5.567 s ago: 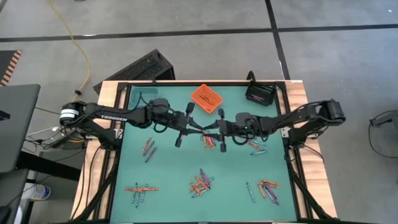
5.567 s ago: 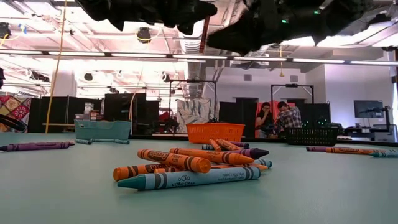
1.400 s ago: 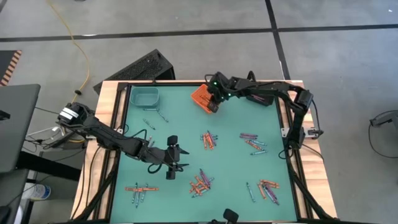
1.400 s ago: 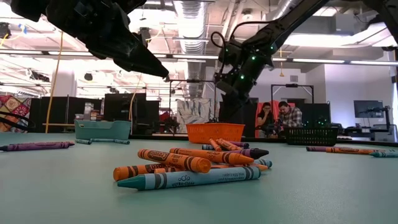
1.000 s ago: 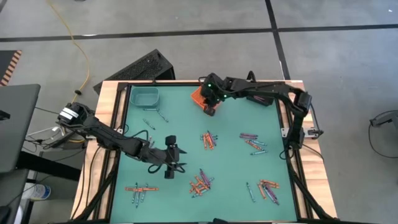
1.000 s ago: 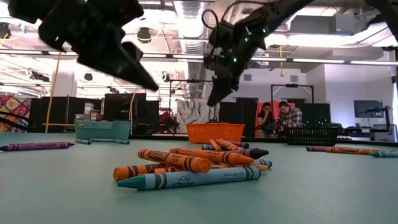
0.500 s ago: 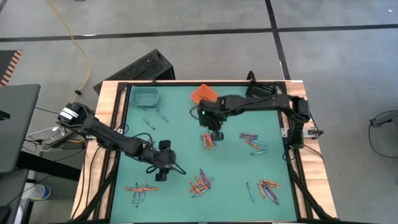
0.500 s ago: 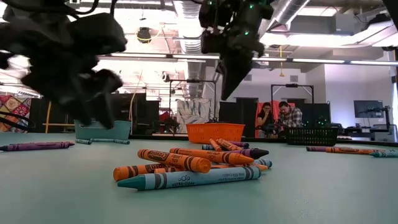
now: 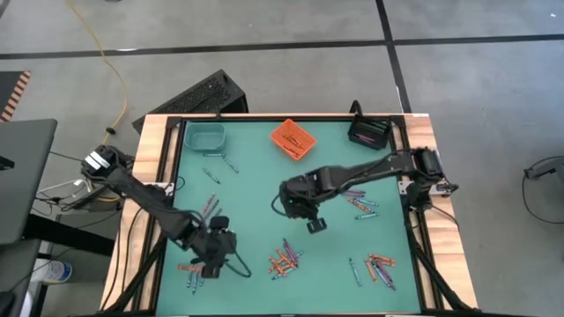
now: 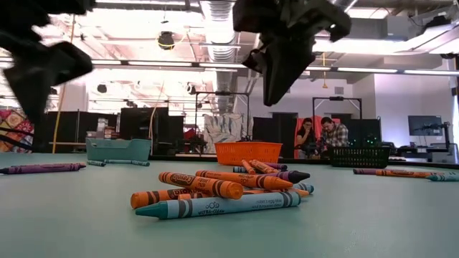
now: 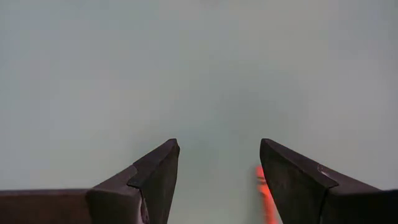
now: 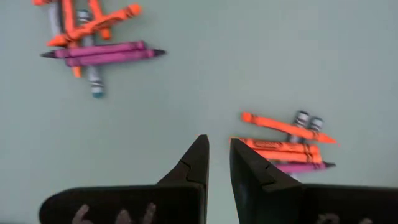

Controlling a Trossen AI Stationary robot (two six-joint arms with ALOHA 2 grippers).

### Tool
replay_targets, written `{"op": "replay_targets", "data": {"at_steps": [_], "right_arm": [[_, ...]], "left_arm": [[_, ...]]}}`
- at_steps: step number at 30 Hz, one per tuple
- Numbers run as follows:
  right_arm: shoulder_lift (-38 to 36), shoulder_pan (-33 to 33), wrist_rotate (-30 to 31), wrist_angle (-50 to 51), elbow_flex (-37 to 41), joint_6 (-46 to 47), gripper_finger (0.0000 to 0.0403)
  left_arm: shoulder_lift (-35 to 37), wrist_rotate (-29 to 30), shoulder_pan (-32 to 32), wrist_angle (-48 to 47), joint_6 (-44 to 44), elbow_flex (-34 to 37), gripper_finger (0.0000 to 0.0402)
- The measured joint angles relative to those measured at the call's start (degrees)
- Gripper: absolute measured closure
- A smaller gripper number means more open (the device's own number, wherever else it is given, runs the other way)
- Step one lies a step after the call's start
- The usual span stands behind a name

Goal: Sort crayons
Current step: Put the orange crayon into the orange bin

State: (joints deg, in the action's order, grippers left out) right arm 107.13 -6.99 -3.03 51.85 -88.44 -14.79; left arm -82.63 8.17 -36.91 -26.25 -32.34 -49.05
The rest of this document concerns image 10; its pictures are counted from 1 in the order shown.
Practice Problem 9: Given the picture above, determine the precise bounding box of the green table mat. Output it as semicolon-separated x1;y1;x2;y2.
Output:
0;152;459;258

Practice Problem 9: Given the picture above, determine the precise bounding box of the long ceiling light strip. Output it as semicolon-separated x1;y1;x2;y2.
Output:
0;55;459;77

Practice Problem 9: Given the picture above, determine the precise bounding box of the black ceiling spotlight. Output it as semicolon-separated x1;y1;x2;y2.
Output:
157;31;176;51

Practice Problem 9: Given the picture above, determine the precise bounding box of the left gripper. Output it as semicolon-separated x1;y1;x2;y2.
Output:
0;30;93;125

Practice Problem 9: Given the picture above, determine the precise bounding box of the person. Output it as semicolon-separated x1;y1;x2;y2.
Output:
295;117;319;160
315;116;350;148

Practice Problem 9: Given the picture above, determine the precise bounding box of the grey equipment box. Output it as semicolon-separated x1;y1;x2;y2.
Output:
430;142;459;165

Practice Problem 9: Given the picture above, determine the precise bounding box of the stack of boxes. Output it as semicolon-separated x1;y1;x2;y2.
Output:
85;117;121;140

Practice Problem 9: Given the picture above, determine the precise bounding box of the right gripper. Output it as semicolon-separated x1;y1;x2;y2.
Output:
232;0;352;108

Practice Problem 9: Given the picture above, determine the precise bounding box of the black metal frame rig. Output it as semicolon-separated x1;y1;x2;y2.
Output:
312;95;363;121
194;90;251;155

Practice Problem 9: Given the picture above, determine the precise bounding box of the silver ventilation duct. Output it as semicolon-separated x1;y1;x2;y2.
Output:
199;0;238;114

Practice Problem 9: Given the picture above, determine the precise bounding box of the black plastic basket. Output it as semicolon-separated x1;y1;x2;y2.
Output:
327;145;392;169

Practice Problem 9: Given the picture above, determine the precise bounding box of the red cloth backdrop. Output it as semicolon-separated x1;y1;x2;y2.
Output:
293;115;341;159

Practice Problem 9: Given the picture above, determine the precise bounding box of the colourful patterned cloth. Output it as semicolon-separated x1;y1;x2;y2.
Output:
0;109;36;154

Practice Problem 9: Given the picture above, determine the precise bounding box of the teal plastic bin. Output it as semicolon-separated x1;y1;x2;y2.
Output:
85;138;153;163

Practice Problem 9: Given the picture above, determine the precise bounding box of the black monitor screen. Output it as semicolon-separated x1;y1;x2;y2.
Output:
407;115;443;137

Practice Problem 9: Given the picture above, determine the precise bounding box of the orange plastic basket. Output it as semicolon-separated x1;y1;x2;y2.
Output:
214;141;284;167

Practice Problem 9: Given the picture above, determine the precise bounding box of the white patterned sheet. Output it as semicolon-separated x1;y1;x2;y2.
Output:
203;113;249;155

